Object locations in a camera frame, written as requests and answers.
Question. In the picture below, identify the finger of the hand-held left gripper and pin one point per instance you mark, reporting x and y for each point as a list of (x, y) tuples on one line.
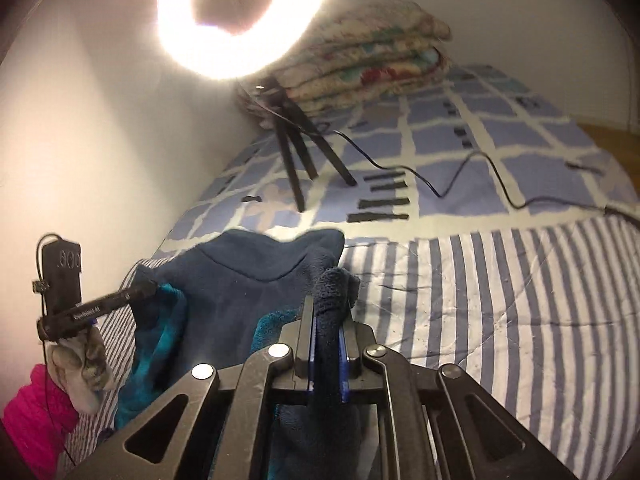
[(142, 292)]

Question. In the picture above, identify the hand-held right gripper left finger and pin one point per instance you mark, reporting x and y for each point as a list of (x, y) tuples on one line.
[(303, 345)]

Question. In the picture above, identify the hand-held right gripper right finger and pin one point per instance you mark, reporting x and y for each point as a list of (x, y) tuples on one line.
[(352, 355)]

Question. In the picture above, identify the teal plaid fleece jacket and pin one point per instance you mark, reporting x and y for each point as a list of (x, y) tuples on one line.
[(240, 280)]

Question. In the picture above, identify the person's left hand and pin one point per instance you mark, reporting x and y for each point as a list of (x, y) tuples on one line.
[(82, 370)]

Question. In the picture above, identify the striped bed sheet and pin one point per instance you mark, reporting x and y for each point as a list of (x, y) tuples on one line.
[(500, 310)]

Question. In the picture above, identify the black tripod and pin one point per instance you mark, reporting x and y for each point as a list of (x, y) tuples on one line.
[(292, 160)]

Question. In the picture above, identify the folded floral quilt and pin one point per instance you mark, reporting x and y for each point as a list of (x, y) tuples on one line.
[(380, 60)]

